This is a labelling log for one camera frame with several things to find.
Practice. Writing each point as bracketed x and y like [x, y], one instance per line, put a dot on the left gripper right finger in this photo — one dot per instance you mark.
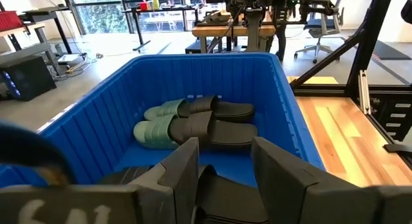
[280, 185]

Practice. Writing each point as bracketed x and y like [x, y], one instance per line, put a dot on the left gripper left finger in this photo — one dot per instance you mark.
[180, 185]

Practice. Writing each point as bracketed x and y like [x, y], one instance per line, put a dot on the black rubber slide sandal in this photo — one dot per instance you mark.
[231, 134]
[125, 175]
[231, 111]
[228, 198]

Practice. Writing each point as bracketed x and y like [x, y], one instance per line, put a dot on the green rubber slide sandal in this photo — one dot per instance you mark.
[154, 134]
[164, 108]

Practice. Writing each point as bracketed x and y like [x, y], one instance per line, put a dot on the blue plastic bin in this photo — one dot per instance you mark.
[225, 76]

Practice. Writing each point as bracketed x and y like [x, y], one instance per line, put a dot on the person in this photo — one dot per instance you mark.
[280, 40]

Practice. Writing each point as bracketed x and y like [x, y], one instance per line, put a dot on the wooden workbench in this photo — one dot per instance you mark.
[225, 31]

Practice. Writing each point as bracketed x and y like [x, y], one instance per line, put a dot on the black standing desk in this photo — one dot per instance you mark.
[45, 10]
[136, 27]

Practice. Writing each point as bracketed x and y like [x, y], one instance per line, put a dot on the white office chair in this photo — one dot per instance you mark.
[322, 24]

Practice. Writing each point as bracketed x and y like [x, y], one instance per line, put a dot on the white floor box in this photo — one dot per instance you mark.
[68, 58]

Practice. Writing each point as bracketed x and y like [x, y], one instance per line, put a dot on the black floor mat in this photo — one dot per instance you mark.
[389, 51]

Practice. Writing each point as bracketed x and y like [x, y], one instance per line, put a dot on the red cup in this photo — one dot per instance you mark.
[144, 6]

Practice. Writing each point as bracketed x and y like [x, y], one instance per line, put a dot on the yellow bottle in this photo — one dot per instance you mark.
[155, 3]

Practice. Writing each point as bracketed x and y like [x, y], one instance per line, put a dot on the black computer tower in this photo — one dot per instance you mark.
[29, 79]

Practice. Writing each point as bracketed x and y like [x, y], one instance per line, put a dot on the gray bench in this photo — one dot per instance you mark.
[25, 53]

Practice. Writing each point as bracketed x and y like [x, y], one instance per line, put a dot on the wooden side table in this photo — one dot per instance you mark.
[19, 27]

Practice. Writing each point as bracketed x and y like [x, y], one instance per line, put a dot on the red crate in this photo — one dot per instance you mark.
[9, 21]

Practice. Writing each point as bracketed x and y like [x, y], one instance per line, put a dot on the silver corner bracket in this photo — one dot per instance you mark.
[364, 92]

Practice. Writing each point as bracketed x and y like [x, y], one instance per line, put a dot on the glass window wall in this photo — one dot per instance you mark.
[103, 18]

